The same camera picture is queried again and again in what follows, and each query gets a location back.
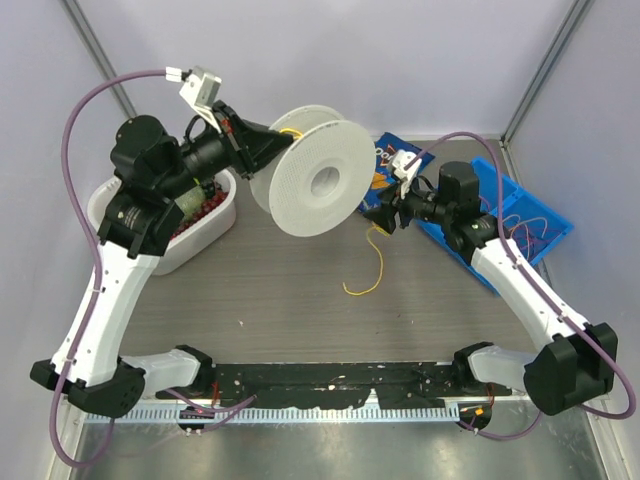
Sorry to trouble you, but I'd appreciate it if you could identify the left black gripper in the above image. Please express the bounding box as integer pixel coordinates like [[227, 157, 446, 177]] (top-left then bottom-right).
[[156, 99, 292, 200]]

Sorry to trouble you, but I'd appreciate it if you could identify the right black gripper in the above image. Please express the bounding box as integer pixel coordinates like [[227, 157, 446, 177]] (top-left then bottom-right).
[[365, 173, 454, 234]]

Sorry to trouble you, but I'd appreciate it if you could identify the yellow cable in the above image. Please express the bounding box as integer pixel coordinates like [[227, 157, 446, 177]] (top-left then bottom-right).
[[278, 128, 394, 297]]

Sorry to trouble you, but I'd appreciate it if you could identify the translucent white spool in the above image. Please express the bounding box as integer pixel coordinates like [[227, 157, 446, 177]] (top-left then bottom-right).
[[249, 105, 376, 237]]

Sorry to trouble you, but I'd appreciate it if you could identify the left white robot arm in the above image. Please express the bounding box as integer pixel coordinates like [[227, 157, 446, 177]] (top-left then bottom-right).
[[30, 101, 294, 418]]

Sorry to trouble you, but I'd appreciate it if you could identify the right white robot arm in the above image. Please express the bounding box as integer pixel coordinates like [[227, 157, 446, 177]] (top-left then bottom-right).
[[365, 156, 618, 415]]

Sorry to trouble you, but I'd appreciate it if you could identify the blue Doritos chip bag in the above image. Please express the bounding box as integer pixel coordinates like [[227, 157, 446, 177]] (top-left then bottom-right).
[[357, 132, 435, 213]]

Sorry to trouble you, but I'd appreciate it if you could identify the white plastic fruit basket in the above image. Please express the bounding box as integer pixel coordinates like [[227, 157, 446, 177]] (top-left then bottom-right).
[[86, 170, 237, 276]]

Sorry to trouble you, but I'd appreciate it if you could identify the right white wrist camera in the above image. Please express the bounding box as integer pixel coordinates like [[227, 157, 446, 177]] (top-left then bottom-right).
[[388, 150, 421, 199]]

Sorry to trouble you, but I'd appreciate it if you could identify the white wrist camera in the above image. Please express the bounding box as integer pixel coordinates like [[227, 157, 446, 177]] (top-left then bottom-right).
[[388, 150, 421, 199], [179, 66, 222, 132]]

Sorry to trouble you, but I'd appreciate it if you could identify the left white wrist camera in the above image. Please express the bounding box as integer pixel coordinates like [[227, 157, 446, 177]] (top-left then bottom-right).
[[179, 66, 222, 132]]

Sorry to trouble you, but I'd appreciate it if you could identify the blue plastic cable bin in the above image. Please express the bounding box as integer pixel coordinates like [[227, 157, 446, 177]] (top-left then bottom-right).
[[417, 156, 575, 296]]

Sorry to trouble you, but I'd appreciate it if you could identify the bundle of coloured wires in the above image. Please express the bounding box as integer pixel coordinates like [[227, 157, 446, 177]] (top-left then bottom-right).
[[479, 194, 559, 261]]

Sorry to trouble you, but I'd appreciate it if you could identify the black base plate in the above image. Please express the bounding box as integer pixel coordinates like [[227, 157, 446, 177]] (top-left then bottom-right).
[[178, 362, 512, 410]]

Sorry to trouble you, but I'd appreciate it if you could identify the white slotted cable duct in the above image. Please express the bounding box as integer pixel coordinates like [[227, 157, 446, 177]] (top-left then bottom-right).
[[117, 401, 460, 425]]

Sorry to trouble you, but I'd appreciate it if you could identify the aluminium corner post left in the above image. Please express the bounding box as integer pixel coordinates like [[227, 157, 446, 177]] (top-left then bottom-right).
[[59, 0, 138, 125]]

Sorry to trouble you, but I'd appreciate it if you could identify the aluminium corner post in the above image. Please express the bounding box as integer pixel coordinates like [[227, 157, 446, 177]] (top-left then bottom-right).
[[500, 0, 594, 146], [59, 0, 138, 125]]

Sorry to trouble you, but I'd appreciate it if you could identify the aluminium corner post right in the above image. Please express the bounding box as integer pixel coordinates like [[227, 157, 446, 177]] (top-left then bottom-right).
[[500, 0, 594, 146]]

